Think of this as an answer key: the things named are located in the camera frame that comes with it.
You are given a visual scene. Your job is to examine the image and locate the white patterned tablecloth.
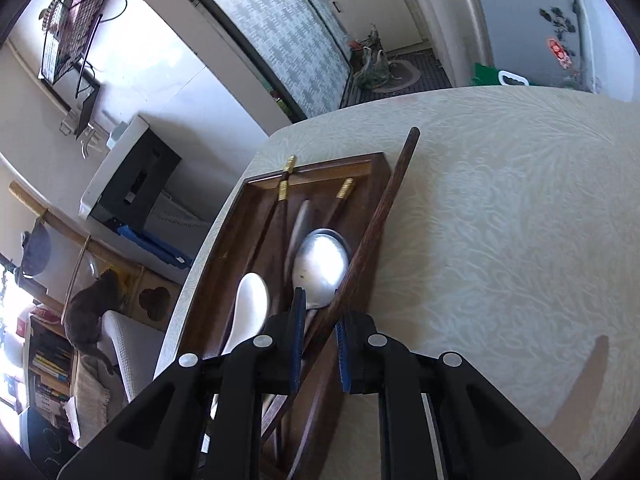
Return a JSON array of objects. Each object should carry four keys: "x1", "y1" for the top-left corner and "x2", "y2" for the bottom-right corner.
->
[{"x1": 152, "y1": 85, "x2": 640, "y2": 480}]

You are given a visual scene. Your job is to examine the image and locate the white and black appliance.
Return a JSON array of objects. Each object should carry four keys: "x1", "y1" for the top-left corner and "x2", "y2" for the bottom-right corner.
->
[{"x1": 77, "y1": 114, "x2": 183, "y2": 231}]

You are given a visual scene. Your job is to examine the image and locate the plain dark wooden chopstick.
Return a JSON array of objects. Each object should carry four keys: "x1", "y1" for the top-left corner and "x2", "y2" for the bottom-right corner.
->
[{"x1": 260, "y1": 126, "x2": 421, "y2": 443}]

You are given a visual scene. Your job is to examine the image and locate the large metal spoon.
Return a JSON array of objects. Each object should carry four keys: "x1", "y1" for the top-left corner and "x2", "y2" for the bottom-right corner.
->
[{"x1": 265, "y1": 228, "x2": 351, "y2": 480}]

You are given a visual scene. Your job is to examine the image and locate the grey cat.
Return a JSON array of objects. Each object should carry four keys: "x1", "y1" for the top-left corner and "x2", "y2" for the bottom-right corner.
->
[{"x1": 62, "y1": 267, "x2": 126, "y2": 376}]

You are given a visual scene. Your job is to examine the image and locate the blue plastic board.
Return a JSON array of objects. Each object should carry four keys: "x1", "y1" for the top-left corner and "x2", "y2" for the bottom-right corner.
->
[{"x1": 116, "y1": 224, "x2": 195, "y2": 270}]

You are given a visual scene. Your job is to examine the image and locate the round grey floor mat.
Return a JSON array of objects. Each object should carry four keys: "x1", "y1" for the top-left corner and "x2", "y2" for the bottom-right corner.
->
[{"x1": 372, "y1": 59, "x2": 424, "y2": 93}]

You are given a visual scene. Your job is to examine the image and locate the bookshelf with books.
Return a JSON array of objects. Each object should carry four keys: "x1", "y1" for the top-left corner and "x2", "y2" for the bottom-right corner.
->
[{"x1": 20, "y1": 310, "x2": 77, "y2": 402}]

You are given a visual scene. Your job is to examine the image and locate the white quilted chair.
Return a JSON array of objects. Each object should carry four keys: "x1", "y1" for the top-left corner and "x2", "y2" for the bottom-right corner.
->
[{"x1": 100, "y1": 310, "x2": 169, "y2": 407}]

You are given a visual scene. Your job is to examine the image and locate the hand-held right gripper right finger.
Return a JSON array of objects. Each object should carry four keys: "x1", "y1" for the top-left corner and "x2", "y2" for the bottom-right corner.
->
[{"x1": 334, "y1": 312, "x2": 583, "y2": 480}]

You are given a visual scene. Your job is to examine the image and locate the dark kitchen floor mat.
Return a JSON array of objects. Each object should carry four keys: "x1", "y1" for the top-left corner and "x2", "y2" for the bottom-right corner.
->
[{"x1": 340, "y1": 46, "x2": 453, "y2": 109}]

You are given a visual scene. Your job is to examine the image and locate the green and white bag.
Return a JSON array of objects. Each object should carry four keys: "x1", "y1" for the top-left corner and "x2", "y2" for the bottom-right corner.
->
[{"x1": 470, "y1": 62, "x2": 531, "y2": 89}]

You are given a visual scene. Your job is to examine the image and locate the silver refrigerator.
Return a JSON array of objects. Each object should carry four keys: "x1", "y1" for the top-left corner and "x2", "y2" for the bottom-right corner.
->
[{"x1": 447, "y1": 0, "x2": 603, "y2": 93}]

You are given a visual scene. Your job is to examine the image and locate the gold-tipped dark wooden chopstick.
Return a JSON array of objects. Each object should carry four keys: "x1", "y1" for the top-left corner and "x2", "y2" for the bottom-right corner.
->
[
  {"x1": 240, "y1": 155, "x2": 299, "y2": 281},
  {"x1": 317, "y1": 178, "x2": 356, "y2": 235},
  {"x1": 250, "y1": 180, "x2": 291, "y2": 286}
]

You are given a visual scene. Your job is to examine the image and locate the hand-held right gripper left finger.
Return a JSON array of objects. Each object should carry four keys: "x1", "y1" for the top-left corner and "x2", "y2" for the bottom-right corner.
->
[{"x1": 56, "y1": 287, "x2": 307, "y2": 480}]

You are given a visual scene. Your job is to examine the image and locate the plastic bags on floor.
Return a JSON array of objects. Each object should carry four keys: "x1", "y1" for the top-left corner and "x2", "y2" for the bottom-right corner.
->
[{"x1": 350, "y1": 24, "x2": 392, "y2": 92}]

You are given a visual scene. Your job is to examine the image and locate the white ceramic spoon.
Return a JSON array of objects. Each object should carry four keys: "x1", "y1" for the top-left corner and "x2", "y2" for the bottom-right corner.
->
[{"x1": 200, "y1": 272, "x2": 272, "y2": 456}]

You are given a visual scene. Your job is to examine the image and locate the patterned glass sliding door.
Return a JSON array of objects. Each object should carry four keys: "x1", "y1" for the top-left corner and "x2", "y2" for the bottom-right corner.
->
[{"x1": 172, "y1": 0, "x2": 351, "y2": 123}]

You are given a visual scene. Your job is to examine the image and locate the white kitchen cabinet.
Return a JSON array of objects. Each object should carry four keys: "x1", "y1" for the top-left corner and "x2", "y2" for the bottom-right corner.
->
[{"x1": 327, "y1": 0, "x2": 442, "y2": 57}]

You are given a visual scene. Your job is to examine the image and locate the beige knit blanket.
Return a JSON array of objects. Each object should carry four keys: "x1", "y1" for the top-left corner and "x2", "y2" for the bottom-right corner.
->
[{"x1": 70, "y1": 355, "x2": 127, "y2": 447}]

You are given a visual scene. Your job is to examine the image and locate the black wire wall rack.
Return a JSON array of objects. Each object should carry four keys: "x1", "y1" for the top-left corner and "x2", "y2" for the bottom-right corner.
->
[{"x1": 37, "y1": 0, "x2": 128, "y2": 98}]

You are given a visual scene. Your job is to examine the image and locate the brown wooden tray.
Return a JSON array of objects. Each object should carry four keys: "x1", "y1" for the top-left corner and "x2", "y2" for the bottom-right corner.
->
[{"x1": 182, "y1": 152, "x2": 393, "y2": 480}]

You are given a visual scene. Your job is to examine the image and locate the wooden box with cut-out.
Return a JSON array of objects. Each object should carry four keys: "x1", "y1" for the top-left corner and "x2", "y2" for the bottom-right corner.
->
[{"x1": 125, "y1": 264, "x2": 183, "y2": 332}]

